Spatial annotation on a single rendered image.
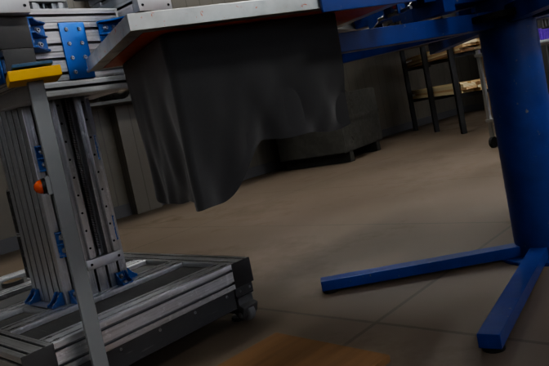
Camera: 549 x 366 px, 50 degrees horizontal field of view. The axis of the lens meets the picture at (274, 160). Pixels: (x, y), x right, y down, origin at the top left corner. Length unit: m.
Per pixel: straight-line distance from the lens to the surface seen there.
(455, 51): 7.65
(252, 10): 1.44
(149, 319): 1.92
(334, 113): 1.61
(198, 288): 2.03
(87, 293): 1.71
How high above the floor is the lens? 0.72
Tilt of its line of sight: 5 degrees down
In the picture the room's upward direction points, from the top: 11 degrees counter-clockwise
